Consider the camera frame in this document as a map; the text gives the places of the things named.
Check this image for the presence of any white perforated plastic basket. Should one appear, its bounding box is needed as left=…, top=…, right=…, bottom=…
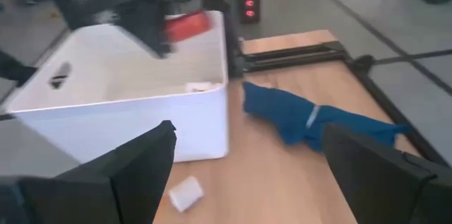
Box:
left=5, top=10, right=230, bottom=164

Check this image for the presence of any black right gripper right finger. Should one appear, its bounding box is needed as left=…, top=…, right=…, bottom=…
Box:
left=321, top=123, right=452, bottom=224

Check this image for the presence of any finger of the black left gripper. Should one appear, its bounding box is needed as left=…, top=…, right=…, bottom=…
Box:
left=117, top=2, right=174, bottom=59

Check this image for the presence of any black aluminium table frame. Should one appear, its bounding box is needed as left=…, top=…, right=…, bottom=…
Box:
left=242, top=40, right=452, bottom=168

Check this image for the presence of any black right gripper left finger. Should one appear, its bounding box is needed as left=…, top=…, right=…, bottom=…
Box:
left=0, top=119, right=177, bottom=224

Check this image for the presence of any short cream knit bandage roll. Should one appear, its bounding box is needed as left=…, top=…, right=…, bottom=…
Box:
left=168, top=175, right=206, bottom=213

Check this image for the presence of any blue cloth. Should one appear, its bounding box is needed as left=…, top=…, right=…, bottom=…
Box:
left=242, top=81, right=412, bottom=153

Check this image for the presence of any black box with red lights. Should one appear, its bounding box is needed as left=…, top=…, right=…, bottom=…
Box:
left=239, top=0, right=263, bottom=25

